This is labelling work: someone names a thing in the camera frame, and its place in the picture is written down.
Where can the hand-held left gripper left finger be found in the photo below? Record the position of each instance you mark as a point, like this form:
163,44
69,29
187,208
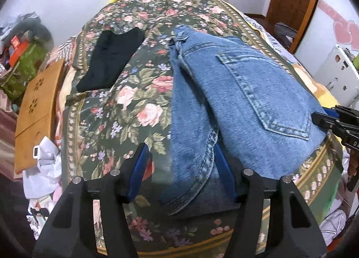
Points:
138,174

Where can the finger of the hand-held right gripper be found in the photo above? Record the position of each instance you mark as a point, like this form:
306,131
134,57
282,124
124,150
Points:
340,110
325,120

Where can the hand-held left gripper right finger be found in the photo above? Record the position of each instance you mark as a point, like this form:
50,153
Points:
225,174

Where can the blue denim pants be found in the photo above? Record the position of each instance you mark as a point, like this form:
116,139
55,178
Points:
252,84

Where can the person's right hand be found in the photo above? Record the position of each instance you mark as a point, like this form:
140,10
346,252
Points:
352,165

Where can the white appliance with stickers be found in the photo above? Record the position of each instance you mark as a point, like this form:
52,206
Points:
336,75

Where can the green floral blanket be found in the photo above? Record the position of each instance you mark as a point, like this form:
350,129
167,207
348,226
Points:
126,112

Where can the wardrobe door with hearts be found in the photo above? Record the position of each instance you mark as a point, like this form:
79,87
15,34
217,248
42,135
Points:
336,16

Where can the white crumpled cloth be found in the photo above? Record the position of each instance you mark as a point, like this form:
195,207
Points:
45,168

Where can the grey clothing on floor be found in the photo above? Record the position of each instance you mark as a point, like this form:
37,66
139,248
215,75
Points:
286,33

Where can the wooden lap desk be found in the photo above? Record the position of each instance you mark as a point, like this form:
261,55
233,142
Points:
36,112

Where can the brown wooden door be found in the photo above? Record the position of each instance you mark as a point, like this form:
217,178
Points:
294,0

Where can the black folded garment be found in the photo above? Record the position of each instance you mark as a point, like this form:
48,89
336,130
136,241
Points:
112,56

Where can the striped orange blanket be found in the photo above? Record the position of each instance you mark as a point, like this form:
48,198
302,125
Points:
63,50

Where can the green floral storage box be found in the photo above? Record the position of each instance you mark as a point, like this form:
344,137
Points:
25,70

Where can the red box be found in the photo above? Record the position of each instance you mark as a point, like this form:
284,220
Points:
18,50

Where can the pile of clothes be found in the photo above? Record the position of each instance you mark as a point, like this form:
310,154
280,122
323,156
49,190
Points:
11,25

